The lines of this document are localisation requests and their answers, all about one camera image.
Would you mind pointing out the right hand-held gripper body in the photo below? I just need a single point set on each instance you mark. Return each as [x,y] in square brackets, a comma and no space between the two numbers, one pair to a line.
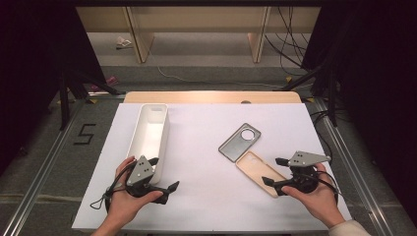
[305,159]

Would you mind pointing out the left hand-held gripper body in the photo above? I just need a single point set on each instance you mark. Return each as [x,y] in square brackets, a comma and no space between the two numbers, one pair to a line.
[141,170]

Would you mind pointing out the beige phone case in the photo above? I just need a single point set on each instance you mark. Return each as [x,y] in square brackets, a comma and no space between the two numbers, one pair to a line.
[255,168]

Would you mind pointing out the white rectangular storage box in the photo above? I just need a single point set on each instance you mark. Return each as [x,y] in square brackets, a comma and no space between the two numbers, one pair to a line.
[149,134]

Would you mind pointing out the grey phone case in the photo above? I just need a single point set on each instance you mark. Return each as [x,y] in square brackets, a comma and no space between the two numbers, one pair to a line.
[237,146]

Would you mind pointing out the person's left hand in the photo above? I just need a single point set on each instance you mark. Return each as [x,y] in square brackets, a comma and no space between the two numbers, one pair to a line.
[123,206]

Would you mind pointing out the person's right hand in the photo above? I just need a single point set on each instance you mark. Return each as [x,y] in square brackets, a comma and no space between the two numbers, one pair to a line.
[319,203]

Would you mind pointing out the white table sheet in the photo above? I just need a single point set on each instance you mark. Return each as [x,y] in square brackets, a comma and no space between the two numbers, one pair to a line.
[203,183]

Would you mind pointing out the black metal stand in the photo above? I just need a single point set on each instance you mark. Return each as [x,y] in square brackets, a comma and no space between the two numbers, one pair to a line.
[332,105]
[64,105]

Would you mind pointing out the pink object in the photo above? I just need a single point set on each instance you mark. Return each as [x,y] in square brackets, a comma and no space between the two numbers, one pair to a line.
[111,80]

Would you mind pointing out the dark curtain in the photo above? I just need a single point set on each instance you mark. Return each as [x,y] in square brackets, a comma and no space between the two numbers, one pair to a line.
[32,49]
[377,65]

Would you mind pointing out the white crumpled paper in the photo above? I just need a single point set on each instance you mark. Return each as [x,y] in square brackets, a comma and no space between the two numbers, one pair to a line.
[123,42]

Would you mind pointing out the light wooden shelf unit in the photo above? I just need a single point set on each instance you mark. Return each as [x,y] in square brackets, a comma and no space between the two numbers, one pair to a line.
[196,19]

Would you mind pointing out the metal floor rail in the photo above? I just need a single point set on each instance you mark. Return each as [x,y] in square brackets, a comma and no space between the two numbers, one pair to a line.
[347,157]
[32,193]

